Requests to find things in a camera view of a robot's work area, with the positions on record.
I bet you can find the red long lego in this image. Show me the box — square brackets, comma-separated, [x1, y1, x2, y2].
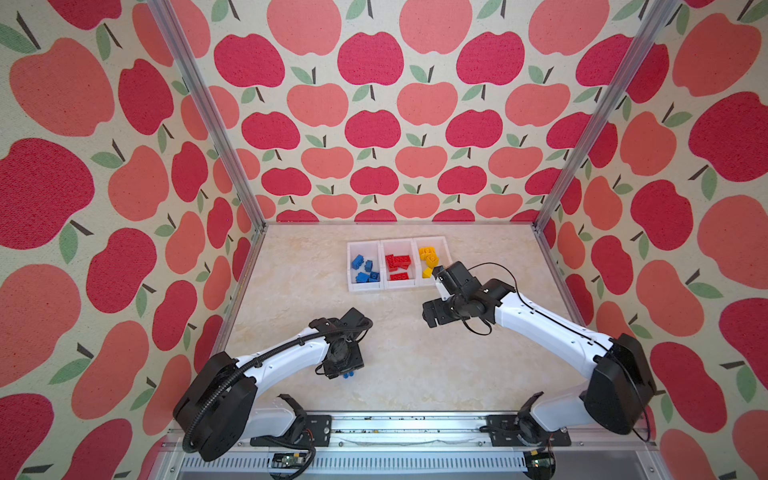
[389, 272, 410, 281]
[395, 255, 412, 270]

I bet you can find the white three-compartment plastic bin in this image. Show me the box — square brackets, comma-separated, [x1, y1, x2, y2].
[346, 236, 453, 293]

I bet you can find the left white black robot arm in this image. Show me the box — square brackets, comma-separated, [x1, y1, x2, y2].
[173, 317, 372, 461]

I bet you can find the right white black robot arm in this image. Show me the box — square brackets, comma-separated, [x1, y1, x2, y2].
[422, 283, 656, 446]

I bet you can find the black corrugated cable left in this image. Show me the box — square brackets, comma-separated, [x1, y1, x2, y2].
[181, 317, 373, 454]

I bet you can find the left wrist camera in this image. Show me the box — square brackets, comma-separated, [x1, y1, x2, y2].
[309, 308, 373, 341]

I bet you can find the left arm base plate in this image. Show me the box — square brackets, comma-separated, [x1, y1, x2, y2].
[250, 415, 333, 449]

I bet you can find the aluminium front rail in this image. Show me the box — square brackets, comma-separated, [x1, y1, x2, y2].
[146, 411, 672, 479]

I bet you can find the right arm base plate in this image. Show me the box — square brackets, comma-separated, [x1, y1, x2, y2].
[479, 414, 572, 447]

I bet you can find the right aluminium corner post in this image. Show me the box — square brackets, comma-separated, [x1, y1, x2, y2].
[533, 0, 682, 234]

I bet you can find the aluminium corner post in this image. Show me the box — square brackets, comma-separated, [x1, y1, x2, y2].
[148, 0, 267, 235]
[533, 0, 682, 234]

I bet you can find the left aluminium corner post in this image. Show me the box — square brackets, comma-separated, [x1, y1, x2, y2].
[148, 0, 267, 235]

